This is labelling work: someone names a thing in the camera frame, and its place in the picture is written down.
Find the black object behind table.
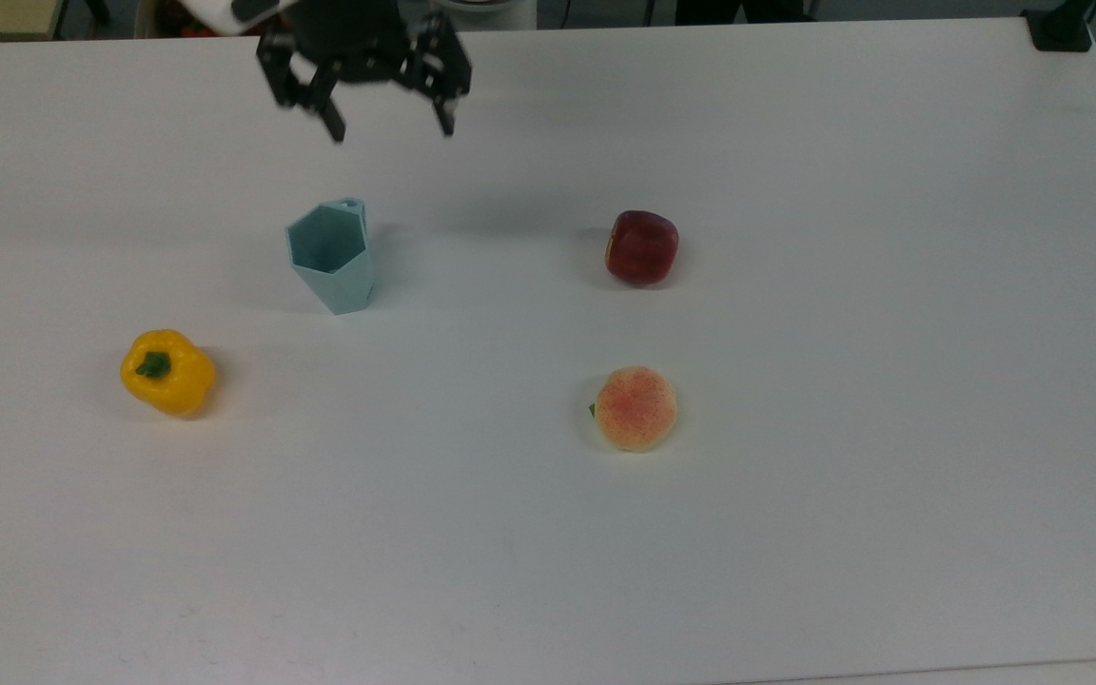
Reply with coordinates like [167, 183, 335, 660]
[674, 0, 817, 26]

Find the teal hexagonal mug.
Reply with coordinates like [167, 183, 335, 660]
[285, 198, 378, 316]

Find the dark red apple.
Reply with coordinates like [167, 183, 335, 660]
[605, 210, 680, 287]

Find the black table clamp mount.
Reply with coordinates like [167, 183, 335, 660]
[1022, 0, 1096, 53]

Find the white bin of fruit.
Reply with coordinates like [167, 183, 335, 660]
[134, 0, 225, 39]

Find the yellow bell pepper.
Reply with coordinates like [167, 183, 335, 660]
[120, 329, 218, 418]

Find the pale yellow-pink peach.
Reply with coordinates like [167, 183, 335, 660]
[590, 366, 679, 453]

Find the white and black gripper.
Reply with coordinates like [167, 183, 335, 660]
[177, 0, 474, 145]

